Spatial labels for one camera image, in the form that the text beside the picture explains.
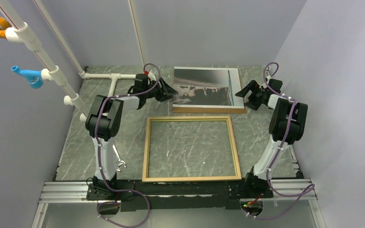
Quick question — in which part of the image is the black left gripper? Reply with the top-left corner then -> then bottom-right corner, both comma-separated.
144,77 -> 179,103

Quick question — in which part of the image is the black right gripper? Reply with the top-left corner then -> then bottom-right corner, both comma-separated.
234,81 -> 265,111

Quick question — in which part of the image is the landscape photo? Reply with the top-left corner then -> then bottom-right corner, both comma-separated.
172,66 -> 246,114

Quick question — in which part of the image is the light wooden picture frame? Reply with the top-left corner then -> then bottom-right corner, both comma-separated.
142,116 -> 241,182

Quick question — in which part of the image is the white PVC pipe stand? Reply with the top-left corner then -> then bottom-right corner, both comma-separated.
0,0 -> 135,121

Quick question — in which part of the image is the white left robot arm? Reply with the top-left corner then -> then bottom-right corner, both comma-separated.
85,72 -> 178,200

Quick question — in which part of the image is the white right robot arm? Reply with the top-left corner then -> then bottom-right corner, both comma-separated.
235,79 -> 308,197

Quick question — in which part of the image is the silver open-end wrench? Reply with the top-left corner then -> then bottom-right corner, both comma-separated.
113,144 -> 127,172

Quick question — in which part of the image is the blue pipe fitting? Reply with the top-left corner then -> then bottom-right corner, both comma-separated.
11,66 -> 43,89

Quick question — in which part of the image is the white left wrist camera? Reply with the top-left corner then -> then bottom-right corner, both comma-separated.
144,70 -> 157,83

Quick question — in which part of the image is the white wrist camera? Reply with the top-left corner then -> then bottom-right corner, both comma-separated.
262,66 -> 271,84
144,70 -> 157,83

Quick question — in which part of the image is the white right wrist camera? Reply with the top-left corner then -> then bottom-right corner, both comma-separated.
262,66 -> 271,84

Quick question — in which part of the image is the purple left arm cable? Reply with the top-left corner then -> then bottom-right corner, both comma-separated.
94,63 -> 161,228

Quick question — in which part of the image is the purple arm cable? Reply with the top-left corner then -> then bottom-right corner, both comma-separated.
240,62 -> 316,220
94,63 -> 161,228

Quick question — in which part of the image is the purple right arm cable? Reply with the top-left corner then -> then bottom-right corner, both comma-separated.
240,62 -> 316,220

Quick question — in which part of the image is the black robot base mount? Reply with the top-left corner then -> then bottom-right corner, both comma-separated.
86,178 -> 273,212

